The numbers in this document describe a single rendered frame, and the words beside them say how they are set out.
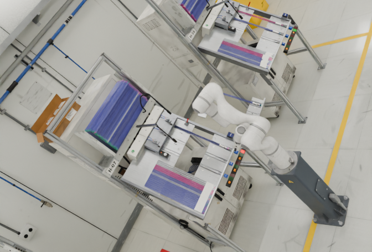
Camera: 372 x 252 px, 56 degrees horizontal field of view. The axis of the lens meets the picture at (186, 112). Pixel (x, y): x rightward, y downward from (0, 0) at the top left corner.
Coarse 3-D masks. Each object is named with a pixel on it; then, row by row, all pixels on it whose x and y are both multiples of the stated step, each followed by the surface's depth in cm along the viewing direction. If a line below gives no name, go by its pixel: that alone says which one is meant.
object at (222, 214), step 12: (180, 156) 348; (192, 156) 334; (180, 168) 335; (192, 168) 322; (228, 168) 322; (240, 168) 333; (240, 180) 331; (216, 192) 312; (228, 192) 320; (240, 192) 330; (168, 204) 313; (216, 204) 309; (228, 204) 318; (240, 204) 329; (180, 216) 292; (192, 216) 291; (216, 216) 309; (228, 216) 318; (192, 228) 312; (216, 228) 307; (228, 228) 316
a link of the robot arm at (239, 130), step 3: (237, 126) 248; (240, 126) 248; (243, 126) 248; (237, 129) 247; (240, 129) 246; (243, 129) 246; (246, 129) 247; (237, 132) 245; (240, 132) 245; (243, 132) 245; (234, 135) 253; (237, 135) 246; (240, 135) 245; (234, 138) 255; (237, 138) 250; (240, 138) 249; (237, 141) 254; (240, 141) 253
